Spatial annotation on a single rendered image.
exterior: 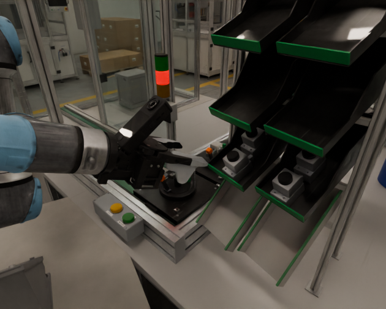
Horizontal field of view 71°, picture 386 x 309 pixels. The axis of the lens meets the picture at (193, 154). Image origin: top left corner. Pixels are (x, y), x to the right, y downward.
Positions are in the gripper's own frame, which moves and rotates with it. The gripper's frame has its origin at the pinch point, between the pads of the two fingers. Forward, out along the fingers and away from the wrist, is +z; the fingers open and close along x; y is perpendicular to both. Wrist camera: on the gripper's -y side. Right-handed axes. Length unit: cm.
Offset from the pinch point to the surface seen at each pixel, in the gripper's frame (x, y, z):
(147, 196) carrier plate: -30.7, 29.5, 16.7
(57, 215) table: -54, 51, -4
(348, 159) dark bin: 21.3, -10.0, 23.6
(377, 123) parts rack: 24.0, -18.4, 20.1
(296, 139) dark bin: 16.3, -10.5, 8.7
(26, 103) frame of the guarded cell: -105, 22, -12
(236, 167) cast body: 3.7, 1.2, 12.0
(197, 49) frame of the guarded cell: -125, -37, 92
